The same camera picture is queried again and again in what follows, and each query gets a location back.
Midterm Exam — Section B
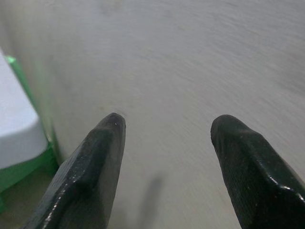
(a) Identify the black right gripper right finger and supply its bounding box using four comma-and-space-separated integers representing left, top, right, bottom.
210, 114, 305, 229

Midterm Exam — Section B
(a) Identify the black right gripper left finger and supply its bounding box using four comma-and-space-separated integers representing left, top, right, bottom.
20, 112, 126, 229

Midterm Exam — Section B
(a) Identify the white and green cabinet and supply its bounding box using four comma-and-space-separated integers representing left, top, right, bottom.
0, 47, 63, 215

